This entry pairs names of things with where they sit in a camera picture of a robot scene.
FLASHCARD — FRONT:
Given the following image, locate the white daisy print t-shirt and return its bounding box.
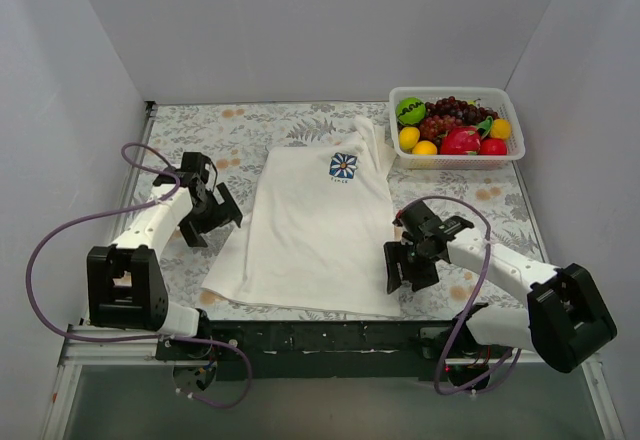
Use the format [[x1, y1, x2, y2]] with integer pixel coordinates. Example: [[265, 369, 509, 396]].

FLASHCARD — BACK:
[[202, 116, 401, 317]]

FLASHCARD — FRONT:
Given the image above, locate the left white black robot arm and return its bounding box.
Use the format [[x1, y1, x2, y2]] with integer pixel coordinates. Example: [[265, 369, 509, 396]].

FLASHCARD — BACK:
[[87, 152, 243, 360]]

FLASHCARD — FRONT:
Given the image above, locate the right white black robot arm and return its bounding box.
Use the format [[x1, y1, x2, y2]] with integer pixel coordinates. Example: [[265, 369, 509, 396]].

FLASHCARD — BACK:
[[384, 200, 618, 373]]

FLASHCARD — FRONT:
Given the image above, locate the floral patterned table mat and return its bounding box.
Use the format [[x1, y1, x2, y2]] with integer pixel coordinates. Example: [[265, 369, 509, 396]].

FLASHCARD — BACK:
[[141, 102, 545, 321]]

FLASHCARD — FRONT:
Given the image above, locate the orange yellow fruit toy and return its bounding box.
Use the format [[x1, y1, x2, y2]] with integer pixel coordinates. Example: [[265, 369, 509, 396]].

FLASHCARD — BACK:
[[411, 140, 438, 155]]

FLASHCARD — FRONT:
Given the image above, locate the red dragon fruit toy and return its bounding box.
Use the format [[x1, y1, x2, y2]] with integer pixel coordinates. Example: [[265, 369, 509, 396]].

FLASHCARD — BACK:
[[439, 126, 482, 155]]

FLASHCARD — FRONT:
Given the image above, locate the yellow lemon toy left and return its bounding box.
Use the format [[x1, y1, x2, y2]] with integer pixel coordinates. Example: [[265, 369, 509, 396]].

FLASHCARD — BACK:
[[398, 126, 421, 152]]

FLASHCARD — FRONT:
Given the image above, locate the red apple toy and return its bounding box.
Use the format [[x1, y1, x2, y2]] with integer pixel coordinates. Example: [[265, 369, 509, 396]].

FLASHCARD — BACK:
[[479, 138, 508, 156]]

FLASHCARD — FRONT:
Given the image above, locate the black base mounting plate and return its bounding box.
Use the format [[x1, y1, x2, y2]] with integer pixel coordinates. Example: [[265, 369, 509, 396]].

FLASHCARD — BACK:
[[154, 317, 516, 381]]

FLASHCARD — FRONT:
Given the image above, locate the dark red grape bunch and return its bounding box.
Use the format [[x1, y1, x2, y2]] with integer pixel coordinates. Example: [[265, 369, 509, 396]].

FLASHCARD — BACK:
[[418, 96, 499, 146]]

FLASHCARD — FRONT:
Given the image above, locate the green toy ball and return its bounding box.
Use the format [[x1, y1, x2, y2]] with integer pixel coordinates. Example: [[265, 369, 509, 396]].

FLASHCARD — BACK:
[[395, 97, 426, 126]]

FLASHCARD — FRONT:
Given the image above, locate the yellow fruit toy right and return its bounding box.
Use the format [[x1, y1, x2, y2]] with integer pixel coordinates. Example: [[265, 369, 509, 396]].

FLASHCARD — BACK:
[[489, 118, 512, 141]]

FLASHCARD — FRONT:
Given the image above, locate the white plastic fruit basket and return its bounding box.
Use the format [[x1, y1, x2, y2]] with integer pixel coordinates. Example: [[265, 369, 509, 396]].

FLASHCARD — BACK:
[[389, 87, 525, 170]]

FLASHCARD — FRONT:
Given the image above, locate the aluminium frame rail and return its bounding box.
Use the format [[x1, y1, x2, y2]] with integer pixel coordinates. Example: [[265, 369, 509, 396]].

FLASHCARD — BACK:
[[58, 322, 601, 366]]

